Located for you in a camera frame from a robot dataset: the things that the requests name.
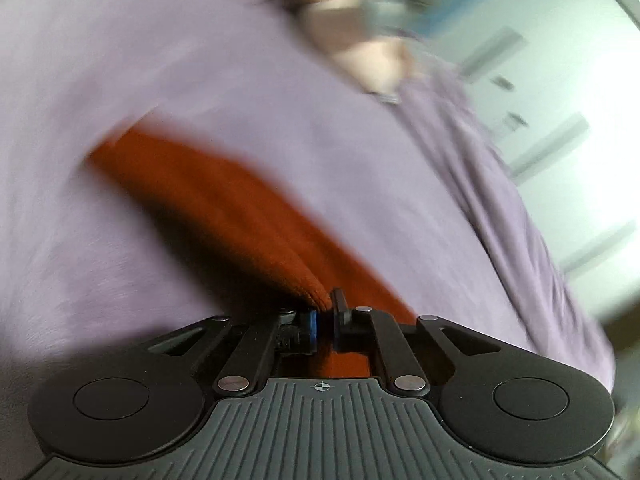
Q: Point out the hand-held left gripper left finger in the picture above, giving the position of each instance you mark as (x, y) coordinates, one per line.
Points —
(312, 331)

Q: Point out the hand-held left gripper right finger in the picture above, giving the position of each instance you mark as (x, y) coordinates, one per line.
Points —
(343, 311)

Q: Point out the red knit garment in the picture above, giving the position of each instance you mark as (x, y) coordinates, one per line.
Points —
(235, 210)

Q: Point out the purple plush blanket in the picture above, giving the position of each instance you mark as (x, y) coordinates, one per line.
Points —
(210, 85)

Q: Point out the beige plush toy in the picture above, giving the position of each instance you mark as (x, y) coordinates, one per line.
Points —
(350, 20)

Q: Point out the white wardrobe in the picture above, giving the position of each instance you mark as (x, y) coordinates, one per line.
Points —
(560, 110)

